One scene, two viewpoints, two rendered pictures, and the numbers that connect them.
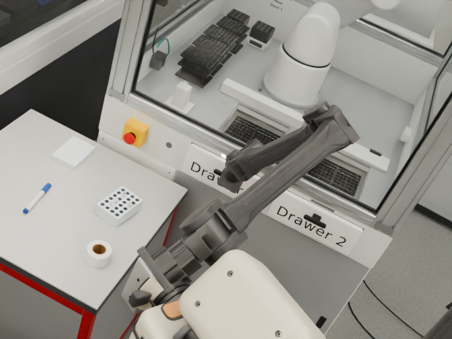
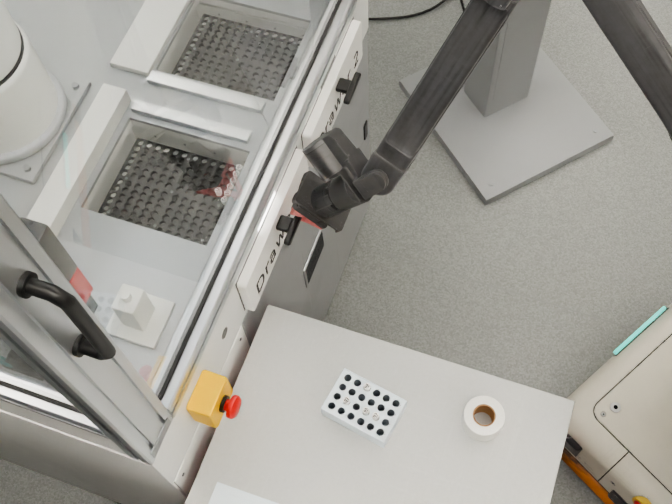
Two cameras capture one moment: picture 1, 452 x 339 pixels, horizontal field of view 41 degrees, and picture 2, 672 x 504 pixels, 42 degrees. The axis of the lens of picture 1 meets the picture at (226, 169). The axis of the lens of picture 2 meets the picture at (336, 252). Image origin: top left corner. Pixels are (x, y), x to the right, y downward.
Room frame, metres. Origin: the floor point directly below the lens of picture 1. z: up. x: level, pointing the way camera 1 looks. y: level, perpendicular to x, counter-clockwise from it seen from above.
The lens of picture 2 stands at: (1.22, 0.69, 2.27)
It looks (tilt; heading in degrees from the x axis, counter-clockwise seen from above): 64 degrees down; 286
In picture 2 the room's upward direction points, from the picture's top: 6 degrees counter-clockwise
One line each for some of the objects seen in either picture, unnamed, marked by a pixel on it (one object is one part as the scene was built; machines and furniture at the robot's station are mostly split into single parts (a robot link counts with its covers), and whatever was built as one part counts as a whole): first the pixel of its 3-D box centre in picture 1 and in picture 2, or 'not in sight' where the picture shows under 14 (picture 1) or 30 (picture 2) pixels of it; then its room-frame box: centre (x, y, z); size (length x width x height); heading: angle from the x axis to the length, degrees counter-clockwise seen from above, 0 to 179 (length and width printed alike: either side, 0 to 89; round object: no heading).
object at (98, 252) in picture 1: (97, 253); (483, 418); (1.11, 0.24, 0.78); 0.07 x 0.07 x 0.04
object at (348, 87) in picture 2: (315, 218); (346, 86); (1.46, -0.32, 0.91); 0.07 x 0.04 x 0.01; 82
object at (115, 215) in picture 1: (118, 206); (363, 407); (1.32, 0.26, 0.78); 0.12 x 0.08 x 0.04; 161
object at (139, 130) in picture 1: (134, 133); (211, 399); (1.56, 0.32, 0.88); 0.07 x 0.05 x 0.07; 82
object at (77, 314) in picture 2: not in sight; (74, 323); (1.58, 0.42, 1.45); 0.05 x 0.03 x 0.19; 172
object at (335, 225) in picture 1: (313, 220); (334, 93); (1.48, -0.32, 0.87); 0.29 x 0.02 x 0.11; 82
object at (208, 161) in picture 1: (225, 176); (275, 229); (1.53, -0.01, 0.87); 0.29 x 0.02 x 0.11; 82
